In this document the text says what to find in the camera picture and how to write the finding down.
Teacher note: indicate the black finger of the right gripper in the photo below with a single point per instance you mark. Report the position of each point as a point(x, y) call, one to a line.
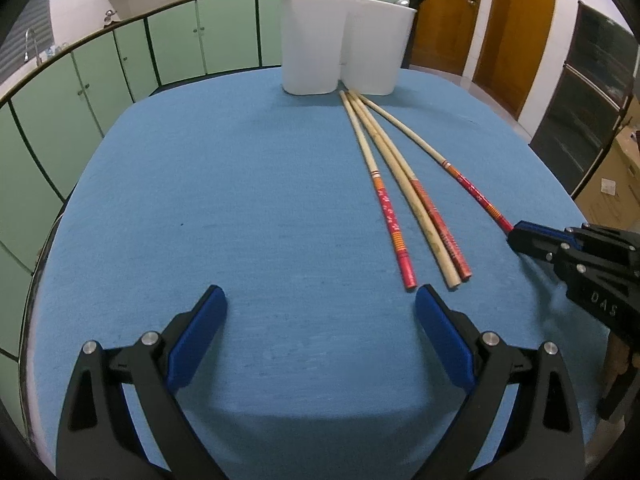
point(533, 246)

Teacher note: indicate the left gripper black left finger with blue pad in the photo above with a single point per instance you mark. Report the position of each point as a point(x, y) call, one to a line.
point(97, 438)

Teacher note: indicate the black glass cabinet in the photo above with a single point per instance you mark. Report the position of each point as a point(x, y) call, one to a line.
point(589, 100)

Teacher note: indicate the green lower kitchen cabinets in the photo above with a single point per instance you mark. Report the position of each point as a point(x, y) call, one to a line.
point(90, 90)

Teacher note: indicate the white double utensil holder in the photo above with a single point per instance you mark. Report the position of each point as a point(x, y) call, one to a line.
point(358, 43)

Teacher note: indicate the blue table mat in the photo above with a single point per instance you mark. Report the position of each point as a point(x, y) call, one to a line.
point(518, 298)

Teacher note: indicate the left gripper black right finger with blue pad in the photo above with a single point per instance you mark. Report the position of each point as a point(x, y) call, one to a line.
point(519, 418)

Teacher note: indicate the wooden door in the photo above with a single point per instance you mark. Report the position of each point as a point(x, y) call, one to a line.
point(512, 49)
point(443, 34)

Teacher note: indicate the red patterned bamboo chopstick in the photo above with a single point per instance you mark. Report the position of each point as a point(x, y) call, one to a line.
point(400, 250)

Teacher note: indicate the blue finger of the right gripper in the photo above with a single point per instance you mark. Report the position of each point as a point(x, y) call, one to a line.
point(547, 233)

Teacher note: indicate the worn red bamboo chopstick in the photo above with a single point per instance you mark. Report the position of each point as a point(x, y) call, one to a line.
point(455, 253)

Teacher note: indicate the chrome sink faucet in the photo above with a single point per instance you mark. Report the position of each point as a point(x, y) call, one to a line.
point(31, 49)

